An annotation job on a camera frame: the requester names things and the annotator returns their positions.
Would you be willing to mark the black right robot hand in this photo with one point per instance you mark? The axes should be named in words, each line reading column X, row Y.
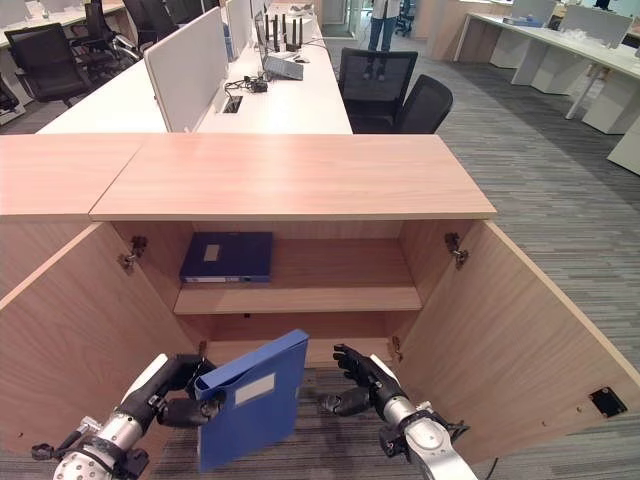
column 361, row 376

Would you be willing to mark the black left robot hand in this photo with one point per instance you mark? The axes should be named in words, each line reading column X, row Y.
column 172, row 380

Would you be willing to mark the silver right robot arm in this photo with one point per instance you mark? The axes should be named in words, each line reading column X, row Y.
column 425, row 440

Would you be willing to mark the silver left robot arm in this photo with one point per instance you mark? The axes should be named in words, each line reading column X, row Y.
column 100, row 440

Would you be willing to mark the wooden cabinet shelf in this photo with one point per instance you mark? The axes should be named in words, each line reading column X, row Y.
column 300, row 300

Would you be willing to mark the dark blue file folder box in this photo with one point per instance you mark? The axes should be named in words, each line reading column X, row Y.
column 227, row 257

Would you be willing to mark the wooden cabinet door with lock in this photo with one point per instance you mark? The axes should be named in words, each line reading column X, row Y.
column 510, row 340

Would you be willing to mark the wooden office cabinet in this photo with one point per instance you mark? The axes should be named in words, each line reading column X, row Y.
column 295, row 225

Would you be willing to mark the wooden adjacent cabinet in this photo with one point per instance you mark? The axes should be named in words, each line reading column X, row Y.
column 50, row 170

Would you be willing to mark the black mesh office chair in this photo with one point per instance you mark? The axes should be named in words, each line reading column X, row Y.
column 425, row 107
column 375, row 85

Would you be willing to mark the white long office desk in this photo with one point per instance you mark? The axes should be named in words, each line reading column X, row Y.
column 210, row 85

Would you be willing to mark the metal door hinge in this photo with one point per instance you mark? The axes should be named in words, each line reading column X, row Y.
column 131, row 254
column 456, row 250

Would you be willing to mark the black door lock plate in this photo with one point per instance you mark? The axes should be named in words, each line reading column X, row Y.
column 607, row 400

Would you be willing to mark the white desk divider panel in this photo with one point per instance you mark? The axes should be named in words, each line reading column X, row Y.
column 595, row 25
column 187, row 70

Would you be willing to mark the open grey laptop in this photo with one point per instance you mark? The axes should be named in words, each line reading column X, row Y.
column 277, row 55

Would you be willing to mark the black antenna router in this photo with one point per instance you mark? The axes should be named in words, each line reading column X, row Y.
column 285, row 35

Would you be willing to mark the person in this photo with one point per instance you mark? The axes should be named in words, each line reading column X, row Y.
column 384, row 25

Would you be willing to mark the white pedestal drawer unit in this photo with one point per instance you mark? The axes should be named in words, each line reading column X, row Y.
column 625, row 150

